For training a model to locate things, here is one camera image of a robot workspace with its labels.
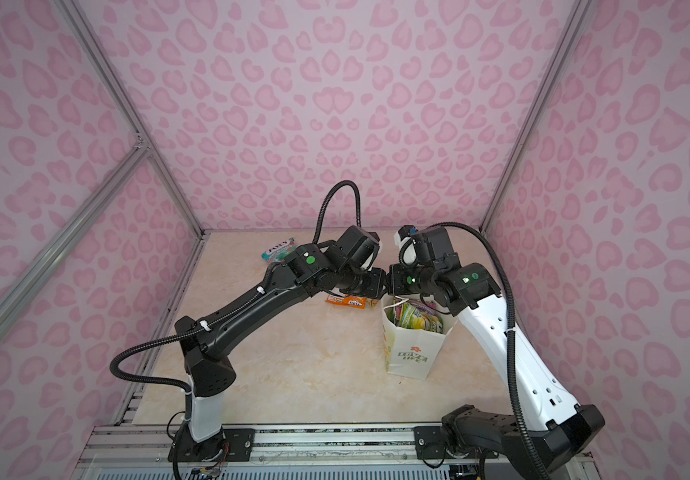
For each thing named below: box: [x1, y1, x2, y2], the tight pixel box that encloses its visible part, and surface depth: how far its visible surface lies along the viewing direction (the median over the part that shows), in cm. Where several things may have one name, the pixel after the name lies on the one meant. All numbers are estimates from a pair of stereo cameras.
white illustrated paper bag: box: [382, 294, 458, 380], surface depth 77 cm
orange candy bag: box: [325, 295, 378, 310], surface depth 99 cm
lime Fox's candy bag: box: [394, 299, 444, 334], surface depth 79 cm
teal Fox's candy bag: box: [261, 237, 297, 263], surface depth 112 cm
